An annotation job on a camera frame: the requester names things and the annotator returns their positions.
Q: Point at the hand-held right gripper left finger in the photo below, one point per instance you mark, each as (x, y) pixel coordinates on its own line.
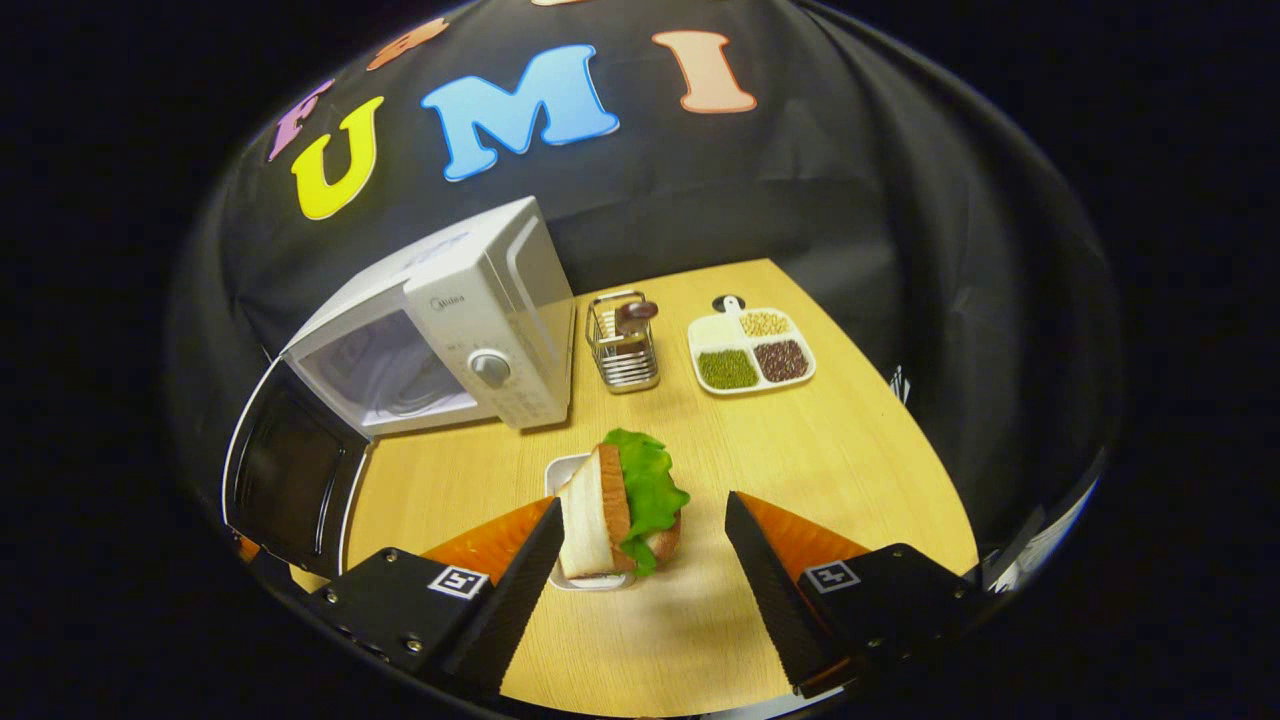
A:
(520, 600)

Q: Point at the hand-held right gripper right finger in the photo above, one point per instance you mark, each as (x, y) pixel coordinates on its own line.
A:
(770, 590)

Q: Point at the lettuce sandwich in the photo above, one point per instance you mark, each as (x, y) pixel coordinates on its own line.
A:
(610, 500)

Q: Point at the white microwave oven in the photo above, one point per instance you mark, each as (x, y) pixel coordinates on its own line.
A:
(480, 290)

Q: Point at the white rectangular dish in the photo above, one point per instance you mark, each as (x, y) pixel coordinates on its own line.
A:
(563, 472)

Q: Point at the white divided plate with beans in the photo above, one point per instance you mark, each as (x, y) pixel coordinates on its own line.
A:
(750, 345)

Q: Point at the brown wooden spoon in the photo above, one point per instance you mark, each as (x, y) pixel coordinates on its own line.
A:
(635, 315)

